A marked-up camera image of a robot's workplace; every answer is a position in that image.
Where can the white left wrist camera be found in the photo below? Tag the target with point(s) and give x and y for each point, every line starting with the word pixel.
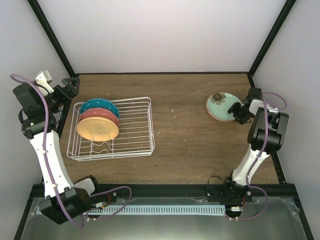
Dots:
pixel 43 80

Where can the mint green flower plate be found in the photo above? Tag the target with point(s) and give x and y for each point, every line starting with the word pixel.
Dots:
pixel 218 104

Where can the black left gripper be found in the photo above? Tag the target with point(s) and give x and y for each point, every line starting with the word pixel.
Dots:
pixel 68 98

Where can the white slotted cable duct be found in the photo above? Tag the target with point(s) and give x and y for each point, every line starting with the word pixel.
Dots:
pixel 152 210

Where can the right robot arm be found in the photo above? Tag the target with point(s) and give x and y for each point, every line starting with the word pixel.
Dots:
pixel 265 137

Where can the pink polka dot plate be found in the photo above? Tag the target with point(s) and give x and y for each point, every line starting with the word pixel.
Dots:
pixel 99 112

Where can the black aluminium frame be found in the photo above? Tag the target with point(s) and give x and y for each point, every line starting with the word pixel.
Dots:
pixel 174 51

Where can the white wire dish rack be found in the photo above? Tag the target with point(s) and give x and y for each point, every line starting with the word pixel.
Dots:
pixel 135 137

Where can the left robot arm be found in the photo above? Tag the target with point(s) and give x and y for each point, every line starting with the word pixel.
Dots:
pixel 64 199

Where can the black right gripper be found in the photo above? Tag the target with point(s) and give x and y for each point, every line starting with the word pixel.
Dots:
pixel 233 109

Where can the orange plate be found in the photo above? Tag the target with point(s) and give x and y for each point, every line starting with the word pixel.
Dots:
pixel 97 129

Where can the teal polka dot plate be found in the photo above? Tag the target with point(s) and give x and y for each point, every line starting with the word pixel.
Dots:
pixel 99 103

